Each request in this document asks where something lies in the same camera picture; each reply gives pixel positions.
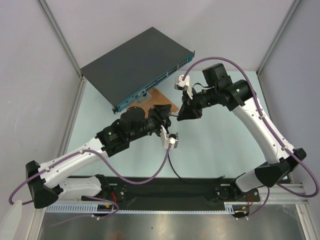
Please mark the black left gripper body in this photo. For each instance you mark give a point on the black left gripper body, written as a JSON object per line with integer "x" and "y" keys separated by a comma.
{"x": 155, "y": 119}

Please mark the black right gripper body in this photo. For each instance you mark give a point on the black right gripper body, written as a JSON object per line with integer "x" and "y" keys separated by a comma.
{"x": 189, "y": 102}

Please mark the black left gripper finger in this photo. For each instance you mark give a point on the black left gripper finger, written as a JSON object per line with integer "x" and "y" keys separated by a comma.
{"x": 163, "y": 110}
{"x": 166, "y": 122}

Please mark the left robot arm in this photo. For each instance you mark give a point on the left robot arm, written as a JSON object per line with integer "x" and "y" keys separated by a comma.
{"x": 49, "y": 181}

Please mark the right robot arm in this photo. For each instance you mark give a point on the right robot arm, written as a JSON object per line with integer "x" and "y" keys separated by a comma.
{"x": 280, "y": 159}

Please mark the wooden base board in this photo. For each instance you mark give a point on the wooden base board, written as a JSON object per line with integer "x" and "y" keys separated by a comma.
{"x": 157, "y": 99}

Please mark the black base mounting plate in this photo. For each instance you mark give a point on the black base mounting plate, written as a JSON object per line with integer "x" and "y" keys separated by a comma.
{"x": 175, "y": 194}

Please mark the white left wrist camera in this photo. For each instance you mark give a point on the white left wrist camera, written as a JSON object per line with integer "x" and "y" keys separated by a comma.
{"x": 168, "y": 138}

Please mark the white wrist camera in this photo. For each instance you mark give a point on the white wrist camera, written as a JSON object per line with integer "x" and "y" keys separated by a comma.
{"x": 168, "y": 138}
{"x": 183, "y": 83}

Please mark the metal switch stand bracket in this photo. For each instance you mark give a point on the metal switch stand bracket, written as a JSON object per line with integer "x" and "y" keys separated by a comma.
{"x": 145, "y": 97}

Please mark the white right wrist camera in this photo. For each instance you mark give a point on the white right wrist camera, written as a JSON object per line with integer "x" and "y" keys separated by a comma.
{"x": 183, "y": 83}

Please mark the dark grey network switch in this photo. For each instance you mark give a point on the dark grey network switch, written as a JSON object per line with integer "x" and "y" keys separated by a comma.
{"x": 132, "y": 69}

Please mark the aluminium frame post left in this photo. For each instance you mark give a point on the aluminium frame post left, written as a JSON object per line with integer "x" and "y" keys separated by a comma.
{"x": 49, "y": 16}

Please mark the aluminium frame post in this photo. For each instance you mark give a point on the aluminium frame post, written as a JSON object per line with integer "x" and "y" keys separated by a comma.
{"x": 49, "y": 16}
{"x": 279, "y": 34}

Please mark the aluminium front rail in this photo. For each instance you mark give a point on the aluminium front rail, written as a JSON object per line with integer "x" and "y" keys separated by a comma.
{"x": 279, "y": 196}

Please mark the white cable duct rail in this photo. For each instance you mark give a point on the white cable duct rail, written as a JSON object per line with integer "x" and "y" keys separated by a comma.
{"x": 95, "y": 208}

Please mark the aluminium frame post right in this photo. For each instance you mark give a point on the aluminium frame post right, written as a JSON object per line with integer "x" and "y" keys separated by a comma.
{"x": 279, "y": 34}

